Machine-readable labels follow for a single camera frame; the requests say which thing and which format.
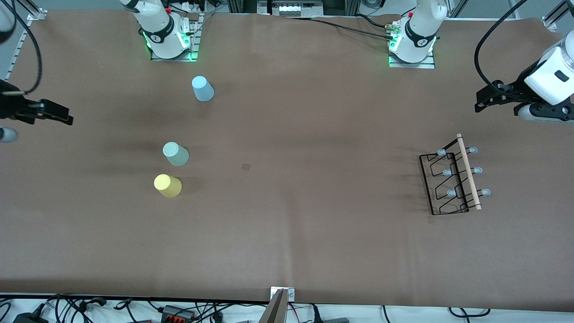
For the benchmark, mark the yellow plastic cup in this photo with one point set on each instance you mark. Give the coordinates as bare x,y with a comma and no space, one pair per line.
167,185

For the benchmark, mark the white socket strip with plugs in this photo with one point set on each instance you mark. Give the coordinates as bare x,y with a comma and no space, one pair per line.
188,6

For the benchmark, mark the small metal bracket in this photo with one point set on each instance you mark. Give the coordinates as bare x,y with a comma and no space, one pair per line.
290,294

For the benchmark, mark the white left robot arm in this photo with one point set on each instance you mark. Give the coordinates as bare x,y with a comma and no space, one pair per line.
421,27

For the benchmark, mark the white power strip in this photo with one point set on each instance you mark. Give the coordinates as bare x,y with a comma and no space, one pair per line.
296,8

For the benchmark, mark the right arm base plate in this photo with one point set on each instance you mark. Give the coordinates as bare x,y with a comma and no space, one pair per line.
195,31

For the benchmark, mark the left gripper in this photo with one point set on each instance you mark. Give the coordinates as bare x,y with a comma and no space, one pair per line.
514,89

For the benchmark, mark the brown table cover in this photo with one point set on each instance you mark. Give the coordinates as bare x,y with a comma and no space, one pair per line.
287,233

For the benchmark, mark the grey camera pole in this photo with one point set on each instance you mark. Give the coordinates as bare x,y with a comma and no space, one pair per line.
274,312

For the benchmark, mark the black orange connector box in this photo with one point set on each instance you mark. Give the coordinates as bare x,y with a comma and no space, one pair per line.
172,311

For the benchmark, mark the black upright plug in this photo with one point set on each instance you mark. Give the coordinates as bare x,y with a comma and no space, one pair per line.
316,316

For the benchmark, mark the black power adapter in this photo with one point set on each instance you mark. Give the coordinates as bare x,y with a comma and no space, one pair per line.
29,319

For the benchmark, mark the silver perforated edge rail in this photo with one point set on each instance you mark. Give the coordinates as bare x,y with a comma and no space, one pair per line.
17,53

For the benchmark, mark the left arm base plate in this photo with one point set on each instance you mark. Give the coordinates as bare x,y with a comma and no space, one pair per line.
426,65

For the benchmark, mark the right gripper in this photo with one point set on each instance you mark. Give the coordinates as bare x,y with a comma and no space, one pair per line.
11,109

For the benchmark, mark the pale green plastic cup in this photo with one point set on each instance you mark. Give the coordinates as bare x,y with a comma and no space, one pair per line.
176,154

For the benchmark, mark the light blue plastic cup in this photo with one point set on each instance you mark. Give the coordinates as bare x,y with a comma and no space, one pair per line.
203,89

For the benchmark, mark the flat grey box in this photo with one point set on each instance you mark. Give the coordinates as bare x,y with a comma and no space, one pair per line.
336,320

